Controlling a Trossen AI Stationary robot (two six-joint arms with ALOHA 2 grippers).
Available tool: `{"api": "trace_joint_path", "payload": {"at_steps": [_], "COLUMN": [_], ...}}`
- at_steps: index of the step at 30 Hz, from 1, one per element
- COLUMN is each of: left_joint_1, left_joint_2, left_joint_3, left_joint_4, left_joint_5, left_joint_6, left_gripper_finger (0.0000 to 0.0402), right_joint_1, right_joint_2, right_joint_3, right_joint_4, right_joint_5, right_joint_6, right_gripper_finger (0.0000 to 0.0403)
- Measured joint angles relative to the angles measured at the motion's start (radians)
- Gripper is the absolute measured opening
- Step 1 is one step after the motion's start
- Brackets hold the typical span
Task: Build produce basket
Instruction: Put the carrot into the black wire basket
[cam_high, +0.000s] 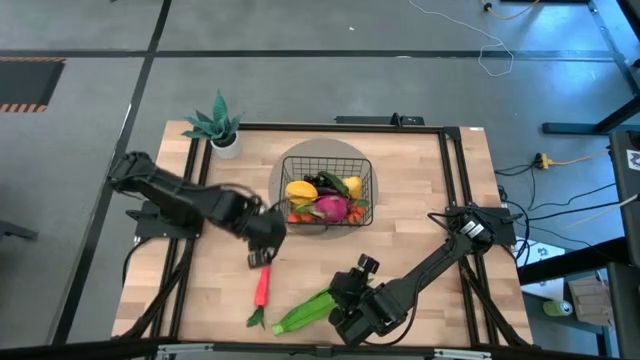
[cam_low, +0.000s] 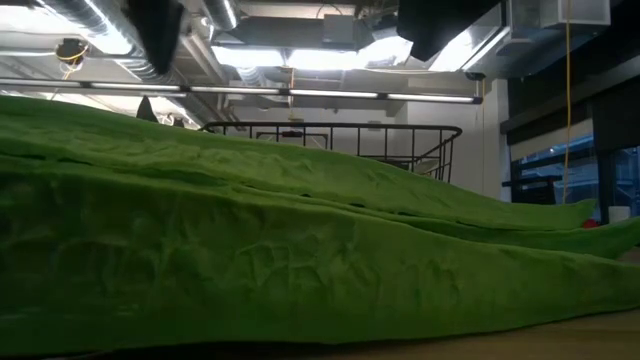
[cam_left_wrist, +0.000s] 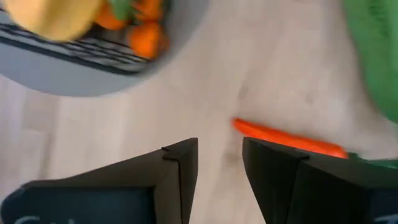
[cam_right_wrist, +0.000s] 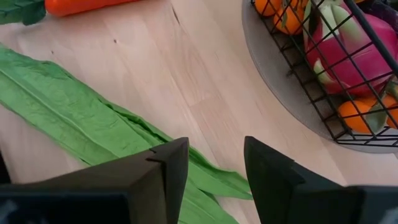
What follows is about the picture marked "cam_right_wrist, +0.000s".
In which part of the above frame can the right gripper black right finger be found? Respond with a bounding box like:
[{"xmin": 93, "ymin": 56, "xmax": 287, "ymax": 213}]
[{"xmin": 243, "ymin": 135, "xmax": 398, "ymax": 224}]

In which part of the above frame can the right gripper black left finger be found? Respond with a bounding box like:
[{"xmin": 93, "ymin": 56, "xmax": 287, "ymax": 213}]
[{"xmin": 0, "ymin": 136, "xmax": 190, "ymax": 224}]

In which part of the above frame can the long green leafy vegetable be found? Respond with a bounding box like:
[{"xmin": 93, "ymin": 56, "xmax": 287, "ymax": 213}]
[{"xmin": 0, "ymin": 43, "xmax": 254, "ymax": 224}]

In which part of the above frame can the tangerine cluster with green leaf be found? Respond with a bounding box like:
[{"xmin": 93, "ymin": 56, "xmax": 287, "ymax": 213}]
[{"xmin": 336, "ymin": 92, "xmax": 398, "ymax": 135}]

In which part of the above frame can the pink dragon fruit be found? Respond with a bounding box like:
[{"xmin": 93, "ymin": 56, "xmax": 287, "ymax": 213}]
[{"xmin": 303, "ymin": 1, "xmax": 398, "ymax": 98}]

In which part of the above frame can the small tangerine cluster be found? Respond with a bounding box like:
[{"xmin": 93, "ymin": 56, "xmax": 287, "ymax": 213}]
[{"xmin": 254, "ymin": 0, "xmax": 309, "ymax": 36}]

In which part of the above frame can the red-orange carrot with leaves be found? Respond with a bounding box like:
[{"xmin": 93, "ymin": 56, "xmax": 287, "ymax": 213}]
[{"xmin": 0, "ymin": 0, "xmax": 141, "ymax": 27}]

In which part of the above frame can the purple eggplant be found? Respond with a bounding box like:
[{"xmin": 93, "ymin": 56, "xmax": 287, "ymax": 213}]
[{"xmin": 359, "ymin": 0, "xmax": 398, "ymax": 32}]

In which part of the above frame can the round grey mat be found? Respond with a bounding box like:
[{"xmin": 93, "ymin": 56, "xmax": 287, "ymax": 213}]
[{"xmin": 241, "ymin": 0, "xmax": 398, "ymax": 154}]

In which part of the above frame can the black wire basket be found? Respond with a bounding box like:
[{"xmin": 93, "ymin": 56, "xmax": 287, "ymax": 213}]
[{"xmin": 249, "ymin": 0, "xmax": 398, "ymax": 148}]

